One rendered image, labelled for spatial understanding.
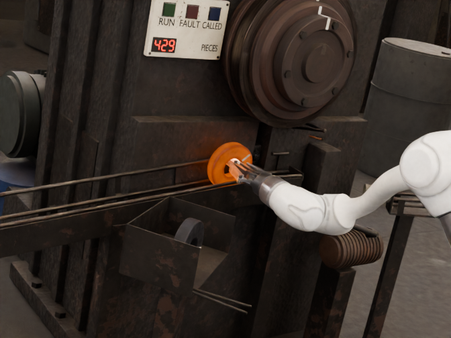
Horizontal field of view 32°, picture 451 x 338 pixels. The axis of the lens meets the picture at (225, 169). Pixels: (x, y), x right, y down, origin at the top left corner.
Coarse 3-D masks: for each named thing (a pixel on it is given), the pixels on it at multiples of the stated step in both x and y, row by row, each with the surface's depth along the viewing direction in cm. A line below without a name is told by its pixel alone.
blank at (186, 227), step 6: (186, 222) 196; (192, 222) 196; (198, 222) 198; (180, 228) 194; (186, 228) 194; (192, 228) 194; (198, 228) 199; (180, 234) 193; (186, 234) 193; (192, 234) 195; (198, 234) 200; (180, 240) 192; (186, 240) 192; (192, 240) 202; (198, 240) 202; (198, 246) 203
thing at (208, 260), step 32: (128, 224) 195; (160, 224) 217; (224, 224) 214; (128, 256) 197; (160, 256) 193; (192, 256) 190; (224, 256) 214; (160, 288) 211; (192, 288) 192; (160, 320) 213
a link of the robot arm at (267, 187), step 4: (272, 176) 227; (276, 176) 227; (268, 180) 225; (272, 180) 225; (276, 180) 225; (280, 180) 225; (284, 180) 226; (264, 184) 225; (268, 184) 224; (272, 184) 224; (276, 184) 223; (260, 188) 226; (264, 188) 225; (268, 188) 224; (272, 188) 223; (260, 192) 226; (264, 192) 224; (268, 192) 223; (260, 196) 226; (264, 196) 225; (268, 196) 223; (260, 200) 228; (264, 200) 225; (268, 200) 223; (268, 204) 224
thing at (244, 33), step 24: (264, 0) 229; (336, 0) 241; (240, 24) 231; (240, 48) 228; (240, 72) 230; (240, 96) 239; (336, 96) 256; (264, 120) 242; (288, 120) 248; (312, 120) 254
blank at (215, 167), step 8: (224, 144) 242; (232, 144) 241; (240, 144) 243; (216, 152) 240; (224, 152) 239; (232, 152) 241; (240, 152) 243; (248, 152) 245; (216, 160) 239; (224, 160) 241; (240, 160) 244; (248, 160) 246; (208, 168) 241; (216, 168) 240; (208, 176) 243; (216, 176) 241; (224, 176) 243; (232, 176) 246; (232, 184) 247
